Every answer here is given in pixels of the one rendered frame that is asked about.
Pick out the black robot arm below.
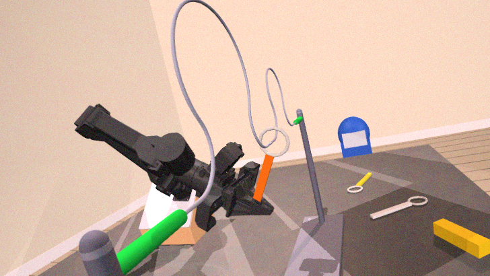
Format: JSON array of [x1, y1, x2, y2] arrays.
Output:
[[74, 104, 245, 202]]

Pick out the white loop with straight handle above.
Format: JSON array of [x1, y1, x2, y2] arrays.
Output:
[[370, 196, 428, 219]]

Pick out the orange handle with grey loop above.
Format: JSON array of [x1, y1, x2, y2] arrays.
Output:
[[253, 126, 290, 202]]

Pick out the white loop with yellow handle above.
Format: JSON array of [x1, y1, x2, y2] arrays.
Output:
[[347, 173, 372, 193]]

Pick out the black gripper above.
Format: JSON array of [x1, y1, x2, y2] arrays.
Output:
[[191, 161, 274, 232]]

